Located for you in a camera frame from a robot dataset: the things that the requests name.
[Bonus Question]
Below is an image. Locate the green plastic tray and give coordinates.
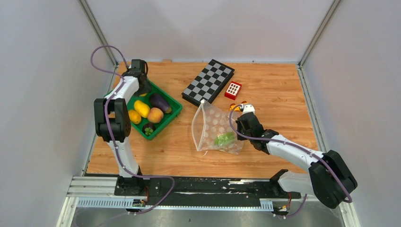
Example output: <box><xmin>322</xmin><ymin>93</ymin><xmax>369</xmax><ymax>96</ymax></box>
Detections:
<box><xmin>126</xmin><ymin>82</ymin><xmax>183</xmax><ymax>140</ymax></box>

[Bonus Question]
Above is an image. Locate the yellow toy block car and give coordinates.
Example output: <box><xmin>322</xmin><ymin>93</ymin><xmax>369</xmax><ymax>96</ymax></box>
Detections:
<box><xmin>229</xmin><ymin>101</ymin><xmax>249</xmax><ymax>112</ymax></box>

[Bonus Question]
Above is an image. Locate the green fake leaf vegetable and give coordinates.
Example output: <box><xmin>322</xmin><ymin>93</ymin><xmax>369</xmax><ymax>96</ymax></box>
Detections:
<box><xmin>214</xmin><ymin>132</ymin><xmax>236</xmax><ymax>147</ymax></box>

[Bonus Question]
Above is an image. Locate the clear zip top bag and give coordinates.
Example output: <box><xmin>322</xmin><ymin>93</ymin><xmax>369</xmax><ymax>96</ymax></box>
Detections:
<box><xmin>191</xmin><ymin>100</ymin><xmax>244</xmax><ymax>155</ymax></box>

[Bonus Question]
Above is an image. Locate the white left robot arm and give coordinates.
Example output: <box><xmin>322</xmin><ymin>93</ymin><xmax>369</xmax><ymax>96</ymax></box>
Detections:
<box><xmin>94</xmin><ymin>59</ymin><xmax>151</xmax><ymax>195</ymax></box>

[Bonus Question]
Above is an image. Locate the red white toy block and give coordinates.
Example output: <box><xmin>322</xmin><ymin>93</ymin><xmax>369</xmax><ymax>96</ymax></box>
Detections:
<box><xmin>224</xmin><ymin>81</ymin><xmax>242</xmax><ymax>100</ymax></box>

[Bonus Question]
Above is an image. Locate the white slotted cable duct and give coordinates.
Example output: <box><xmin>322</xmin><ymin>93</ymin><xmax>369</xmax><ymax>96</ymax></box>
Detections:
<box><xmin>77</xmin><ymin>197</ymin><xmax>274</xmax><ymax>212</ymax></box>

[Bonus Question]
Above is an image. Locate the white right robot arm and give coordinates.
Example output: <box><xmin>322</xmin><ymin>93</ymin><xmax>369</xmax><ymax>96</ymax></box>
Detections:
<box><xmin>233</xmin><ymin>112</ymin><xmax>357</xmax><ymax>209</ymax></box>

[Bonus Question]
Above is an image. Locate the black grey checkerboard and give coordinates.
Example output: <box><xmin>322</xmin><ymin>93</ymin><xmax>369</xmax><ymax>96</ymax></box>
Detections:
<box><xmin>182</xmin><ymin>59</ymin><xmax>235</xmax><ymax>107</ymax></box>

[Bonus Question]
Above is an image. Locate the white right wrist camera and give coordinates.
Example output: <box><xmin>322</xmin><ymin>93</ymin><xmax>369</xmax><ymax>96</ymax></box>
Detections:
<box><xmin>240</xmin><ymin>104</ymin><xmax>255</xmax><ymax>115</ymax></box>

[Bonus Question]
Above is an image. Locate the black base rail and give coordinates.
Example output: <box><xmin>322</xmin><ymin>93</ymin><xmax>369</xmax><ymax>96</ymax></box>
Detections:
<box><xmin>114</xmin><ymin>176</ymin><xmax>301</xmax><ymax>207</ymax></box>

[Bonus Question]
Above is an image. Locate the dark purple fake eggplant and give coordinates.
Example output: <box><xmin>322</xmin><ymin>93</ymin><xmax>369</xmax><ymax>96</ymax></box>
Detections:
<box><xmin>148</xmin><ymin>93</ymin><xmax>172</xmax><ymax>114</ymax></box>

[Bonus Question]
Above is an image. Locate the yellow fake banana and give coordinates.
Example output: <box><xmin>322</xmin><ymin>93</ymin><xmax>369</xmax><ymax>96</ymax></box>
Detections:
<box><xmin>133</xmin><ymin>100</ymin><xmax>150</xmax><ymax>118</ymax></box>

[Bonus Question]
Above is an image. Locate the brown fake potato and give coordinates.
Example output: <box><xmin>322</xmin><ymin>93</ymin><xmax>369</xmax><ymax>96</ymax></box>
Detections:
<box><xmin>128</xmin><ymin>110</ymin><xmax>142</xmax><ymax>125</ymax></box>

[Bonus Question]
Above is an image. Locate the pink fake peach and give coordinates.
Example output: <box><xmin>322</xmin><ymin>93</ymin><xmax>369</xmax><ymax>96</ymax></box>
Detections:
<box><xmin>147</xmin><ymin>107</ymin><xmax>164</xmax><ymax>124</ymax></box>

